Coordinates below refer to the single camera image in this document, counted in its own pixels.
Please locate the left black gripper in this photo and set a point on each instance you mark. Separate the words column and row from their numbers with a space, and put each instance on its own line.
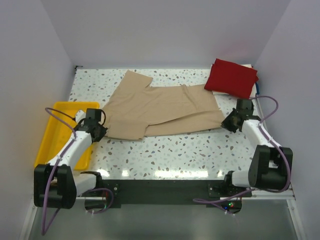
column 102, row 133

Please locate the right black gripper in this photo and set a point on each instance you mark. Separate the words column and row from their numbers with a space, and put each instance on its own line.
column 225, row 124

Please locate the beige t shirt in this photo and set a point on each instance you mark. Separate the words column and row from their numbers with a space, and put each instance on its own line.
column 136, row 109

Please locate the red t shirt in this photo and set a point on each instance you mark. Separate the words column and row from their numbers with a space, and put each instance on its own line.
column 231, row 78

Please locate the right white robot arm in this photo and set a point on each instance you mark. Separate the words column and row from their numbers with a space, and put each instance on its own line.
column 270, row 169

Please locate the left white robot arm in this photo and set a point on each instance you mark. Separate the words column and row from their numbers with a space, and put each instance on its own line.
column 54, row 184

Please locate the yellow plastic tray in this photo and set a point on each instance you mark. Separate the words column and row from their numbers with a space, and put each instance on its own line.
column 57, row 134

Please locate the blue folded t shirt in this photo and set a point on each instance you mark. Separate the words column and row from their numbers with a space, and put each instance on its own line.
column 257, row 88

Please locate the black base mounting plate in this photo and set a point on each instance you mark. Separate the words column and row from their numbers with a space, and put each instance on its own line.
column 167, row 192

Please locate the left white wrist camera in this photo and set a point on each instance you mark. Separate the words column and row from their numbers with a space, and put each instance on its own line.
column 79, row 116

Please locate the aluminium frame rail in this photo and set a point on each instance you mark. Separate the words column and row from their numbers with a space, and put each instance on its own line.
column 264, row 216

